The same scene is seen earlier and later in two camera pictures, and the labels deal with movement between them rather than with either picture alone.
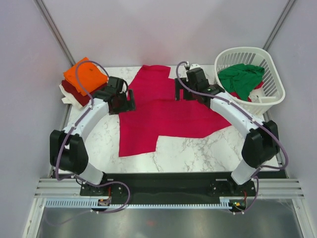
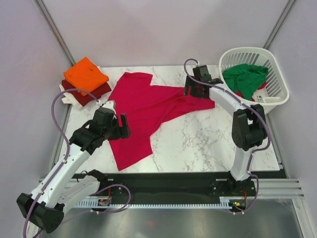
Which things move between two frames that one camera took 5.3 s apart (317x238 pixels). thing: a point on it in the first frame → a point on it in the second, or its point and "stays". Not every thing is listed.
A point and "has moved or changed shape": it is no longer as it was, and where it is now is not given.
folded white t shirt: [69, 98] stays
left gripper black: [129, 105] → [125, 132]
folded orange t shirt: [89, 76] stays
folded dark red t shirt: [82, 99] stays
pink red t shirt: [158, 113] has moved or changed shape
